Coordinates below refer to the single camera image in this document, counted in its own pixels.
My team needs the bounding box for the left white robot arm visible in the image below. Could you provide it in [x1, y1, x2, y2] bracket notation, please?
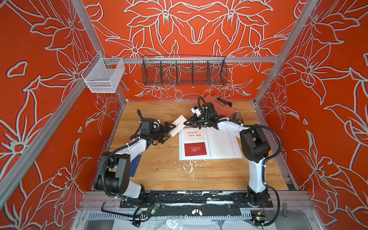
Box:
[94, 119, 176, 202]

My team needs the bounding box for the red photo card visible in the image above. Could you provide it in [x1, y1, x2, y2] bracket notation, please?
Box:
[184, 142, 207, 157]

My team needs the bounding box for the clear mesh wall basket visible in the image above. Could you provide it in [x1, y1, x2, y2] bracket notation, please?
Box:
[81, 53, 126, 94]

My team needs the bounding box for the orange plastic tool case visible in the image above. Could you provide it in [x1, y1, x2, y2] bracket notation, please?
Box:
[204, 95, 235, 118]

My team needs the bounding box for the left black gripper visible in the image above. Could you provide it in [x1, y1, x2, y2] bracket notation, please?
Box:
[149, 122, 175, 143]

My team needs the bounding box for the white card red text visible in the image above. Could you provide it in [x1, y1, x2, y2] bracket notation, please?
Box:
[179, 128, 206, 142]

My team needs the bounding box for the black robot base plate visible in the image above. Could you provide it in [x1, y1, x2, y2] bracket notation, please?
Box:
[117, 190, 276, 208]

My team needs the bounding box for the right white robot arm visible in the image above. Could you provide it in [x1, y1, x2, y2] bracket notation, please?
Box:
[184, 115, 282, 207]

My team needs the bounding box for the cream card small text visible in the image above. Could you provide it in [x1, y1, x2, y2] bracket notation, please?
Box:
[169, 115, 187, 137]

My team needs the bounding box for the white photo album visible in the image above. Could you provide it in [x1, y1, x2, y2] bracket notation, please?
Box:
[179, 127, 243, 161]

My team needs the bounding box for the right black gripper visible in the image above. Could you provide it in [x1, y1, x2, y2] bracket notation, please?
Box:
[186, 113, 213, 128]

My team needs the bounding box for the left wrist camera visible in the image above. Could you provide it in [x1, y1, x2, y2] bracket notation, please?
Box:
[140, 118, 160, 136]

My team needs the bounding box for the dark blue card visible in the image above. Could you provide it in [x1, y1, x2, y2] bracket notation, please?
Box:
[129, 154, 142, 177]

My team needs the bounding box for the black wire wall basket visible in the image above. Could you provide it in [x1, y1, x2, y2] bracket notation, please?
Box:
[141, 55, 228, 86]

